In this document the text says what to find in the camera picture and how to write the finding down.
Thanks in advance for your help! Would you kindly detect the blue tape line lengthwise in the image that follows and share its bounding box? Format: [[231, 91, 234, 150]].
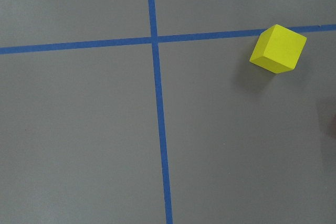
[[148, 0, 173, 223]]

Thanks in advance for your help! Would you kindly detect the blue tape line crosswise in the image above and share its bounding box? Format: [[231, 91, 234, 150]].
[[0, 24, 336, 55]]

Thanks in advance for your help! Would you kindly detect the red cube block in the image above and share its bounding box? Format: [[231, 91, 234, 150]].
[[330, 116, 336, 137]]

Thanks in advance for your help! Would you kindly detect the yellow cube block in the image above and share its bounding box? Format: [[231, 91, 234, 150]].
[[249, 24, 307, 74]]

